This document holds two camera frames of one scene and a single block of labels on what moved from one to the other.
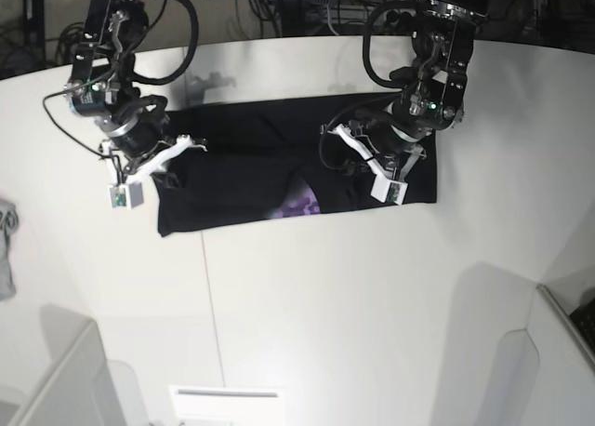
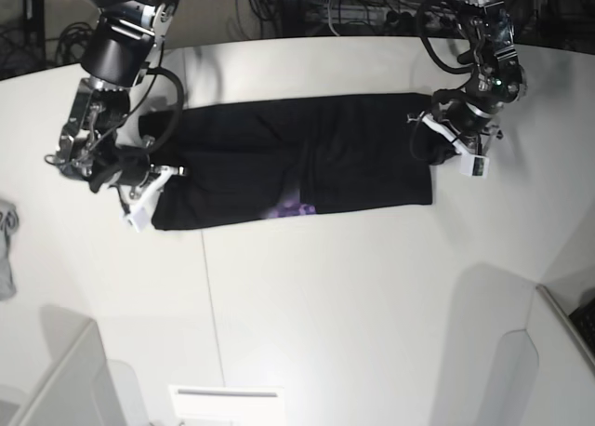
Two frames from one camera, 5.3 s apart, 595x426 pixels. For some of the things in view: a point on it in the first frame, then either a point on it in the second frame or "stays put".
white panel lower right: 545,374 stays put
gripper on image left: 140,145 → 137,178
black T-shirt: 276,157 stays put
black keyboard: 584,317 stays put
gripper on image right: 391,151 → 466,126
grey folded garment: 8,224 stays put
